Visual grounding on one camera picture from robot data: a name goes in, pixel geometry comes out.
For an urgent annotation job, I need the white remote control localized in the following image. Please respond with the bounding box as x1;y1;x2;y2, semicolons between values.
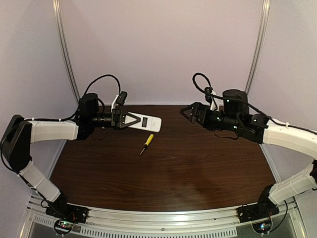
129;112;162;132

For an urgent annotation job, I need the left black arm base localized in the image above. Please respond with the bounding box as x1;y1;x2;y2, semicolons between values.
45;193;89;224

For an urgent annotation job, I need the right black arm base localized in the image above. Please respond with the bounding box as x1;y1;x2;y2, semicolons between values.
236;185;279;223

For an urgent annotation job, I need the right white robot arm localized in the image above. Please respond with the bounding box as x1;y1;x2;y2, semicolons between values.
180;88;317;206

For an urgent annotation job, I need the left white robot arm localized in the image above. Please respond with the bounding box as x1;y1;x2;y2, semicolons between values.
0;92;147;203

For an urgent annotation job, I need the right circuit board with leds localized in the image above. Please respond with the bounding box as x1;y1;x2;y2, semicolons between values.
252;219;272;235

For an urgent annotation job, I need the circuit board with leds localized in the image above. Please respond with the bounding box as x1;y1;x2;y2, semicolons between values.
252;219;272;235
53;219;74;235

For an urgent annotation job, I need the left circuit board with leds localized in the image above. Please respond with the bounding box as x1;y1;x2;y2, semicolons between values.
53;219;74;235

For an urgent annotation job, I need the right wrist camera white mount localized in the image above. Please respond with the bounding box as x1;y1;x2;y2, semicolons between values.
204;87;218;111

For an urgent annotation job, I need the right black camera cable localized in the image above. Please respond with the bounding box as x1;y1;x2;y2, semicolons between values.
192;72;216;95

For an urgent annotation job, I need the black camera cable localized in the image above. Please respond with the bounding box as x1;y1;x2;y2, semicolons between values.
85;73;122;96
192;72;216;95

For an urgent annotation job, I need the yellow handled screwdriver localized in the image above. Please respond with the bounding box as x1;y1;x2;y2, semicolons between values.
140;134;154;155

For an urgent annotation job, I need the left black camera cable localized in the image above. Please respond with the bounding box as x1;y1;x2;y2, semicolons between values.
85;73;122;96

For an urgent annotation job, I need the aluminium front rail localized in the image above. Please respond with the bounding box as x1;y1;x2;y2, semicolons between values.
24;194;304;238

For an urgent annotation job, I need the right aluminium corner post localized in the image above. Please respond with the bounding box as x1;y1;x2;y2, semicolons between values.
245;0;270;94

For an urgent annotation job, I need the aluminium corner post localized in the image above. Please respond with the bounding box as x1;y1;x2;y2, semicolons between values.
53;0;80;102
245;0;270;94

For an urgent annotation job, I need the left aluminium corner post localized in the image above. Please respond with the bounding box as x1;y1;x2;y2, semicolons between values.
53;0;80;102

